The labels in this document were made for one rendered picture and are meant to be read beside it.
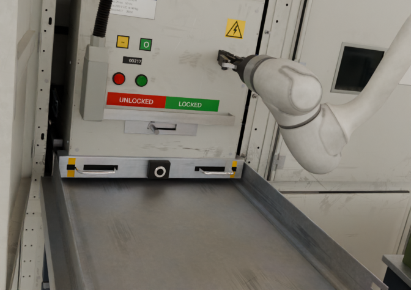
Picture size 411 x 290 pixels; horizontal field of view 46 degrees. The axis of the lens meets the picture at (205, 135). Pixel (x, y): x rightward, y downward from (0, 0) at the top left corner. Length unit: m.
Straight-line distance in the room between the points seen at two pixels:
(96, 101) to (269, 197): 0.54
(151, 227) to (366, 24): 0.91
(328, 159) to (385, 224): 0.90
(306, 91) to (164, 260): 0.45
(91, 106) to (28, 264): 0.55
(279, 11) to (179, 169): 0.54
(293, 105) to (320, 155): 0.17
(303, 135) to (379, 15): 0.69
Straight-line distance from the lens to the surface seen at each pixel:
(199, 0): 1.31
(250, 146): 1.52
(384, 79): 1.10
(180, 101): 1.34
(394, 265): 1.50
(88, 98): 1.17
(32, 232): 1.46
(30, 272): 1.53
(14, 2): 0.66
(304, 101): 0.96
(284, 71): 0.99
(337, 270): 1.12
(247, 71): 1.10
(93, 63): 1.15
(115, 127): 1.32
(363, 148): 1.74
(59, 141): 1.44
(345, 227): 1.84
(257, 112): 1.49
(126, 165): 1.35
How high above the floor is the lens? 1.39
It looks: 16 degrees down
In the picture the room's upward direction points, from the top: 9 degrees clockwise
